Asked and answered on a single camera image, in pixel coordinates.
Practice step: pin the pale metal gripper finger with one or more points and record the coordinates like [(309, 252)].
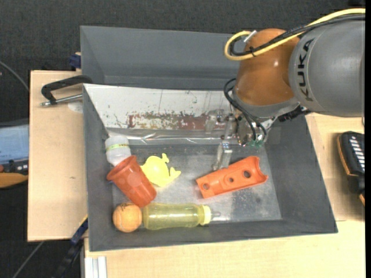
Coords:
[(222, 156), (210, 123)]

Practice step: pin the orange block with holes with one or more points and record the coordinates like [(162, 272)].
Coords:
[(232, 178)]

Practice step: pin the grey metal bin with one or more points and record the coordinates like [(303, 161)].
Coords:
[(179, 155)]

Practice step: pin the yellow toy duck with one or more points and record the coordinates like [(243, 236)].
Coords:
[(159, 171)]

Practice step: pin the yellow baby bottle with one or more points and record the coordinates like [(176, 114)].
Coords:
[(174, 216)]

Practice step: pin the orange plastic cup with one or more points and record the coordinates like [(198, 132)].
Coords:
[(133, 181)]

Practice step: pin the white plastic bottle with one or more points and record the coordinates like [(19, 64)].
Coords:
[(116, 149)]

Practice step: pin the orange ball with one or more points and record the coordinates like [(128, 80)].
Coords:
[(127, 217)]

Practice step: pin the pale wood board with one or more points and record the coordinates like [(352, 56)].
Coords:
[(55, 161)]

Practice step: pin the black cylinder on white bracket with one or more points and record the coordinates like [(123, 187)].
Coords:
[(291, 114)]

